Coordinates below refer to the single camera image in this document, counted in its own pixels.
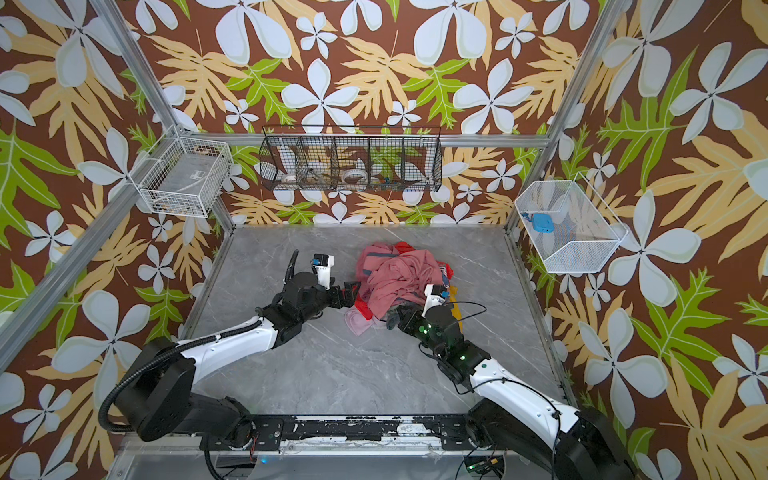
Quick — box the green cloth with grey trim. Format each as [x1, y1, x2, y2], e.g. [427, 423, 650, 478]
[386, 305, 411, 330]

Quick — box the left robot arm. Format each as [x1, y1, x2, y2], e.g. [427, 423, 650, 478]
[98, 272, 360, 448]

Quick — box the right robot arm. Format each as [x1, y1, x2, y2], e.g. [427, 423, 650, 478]
[387, 303, 637, 479]

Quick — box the light pink cloth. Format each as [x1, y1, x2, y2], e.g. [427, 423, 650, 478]
[344, 307, 386, 336]

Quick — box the yellow cloth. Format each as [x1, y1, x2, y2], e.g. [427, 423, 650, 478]
[448, 285, 463, 331]

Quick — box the dusty pink cloth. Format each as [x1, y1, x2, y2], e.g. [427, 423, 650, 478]
[356, 242, 448, 320]

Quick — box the patterned blue cloth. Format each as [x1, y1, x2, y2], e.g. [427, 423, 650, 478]
[438, 262, 453, 288]

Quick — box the red cloth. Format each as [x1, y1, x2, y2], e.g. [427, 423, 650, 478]
[352, 241, 455, 322]

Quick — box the blue object in basket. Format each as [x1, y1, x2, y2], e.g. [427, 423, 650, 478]
[527, 213, 555, 234]

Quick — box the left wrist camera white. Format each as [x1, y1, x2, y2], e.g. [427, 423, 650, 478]
[311, 253, 335, 290]

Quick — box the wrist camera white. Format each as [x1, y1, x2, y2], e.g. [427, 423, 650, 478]
[422, 284, 450, 317]
[311, 253, 335, 290]

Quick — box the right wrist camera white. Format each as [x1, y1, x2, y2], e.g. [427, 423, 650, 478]
[422, 284, 450, 317]

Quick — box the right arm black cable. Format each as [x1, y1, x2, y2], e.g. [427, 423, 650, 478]
[449, 300, 488, 325]

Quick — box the black wire basket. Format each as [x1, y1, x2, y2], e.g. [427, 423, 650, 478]
[256, 124, 444, 192]

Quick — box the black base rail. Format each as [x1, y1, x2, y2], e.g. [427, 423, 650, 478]
[248, 414, 473, 453]

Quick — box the white wire basket right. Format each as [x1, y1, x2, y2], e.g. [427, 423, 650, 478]
[515, 174, 629, 276]

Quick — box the white wire basket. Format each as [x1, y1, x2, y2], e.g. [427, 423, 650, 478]
[134, 127, 233, 218]
[515, 174, 629, 276]

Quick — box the white wire basket left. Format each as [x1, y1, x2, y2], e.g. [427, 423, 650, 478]
[134, 127, 233, 218]

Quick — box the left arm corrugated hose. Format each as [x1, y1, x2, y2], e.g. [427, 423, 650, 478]
[97, 319, 265, 434]

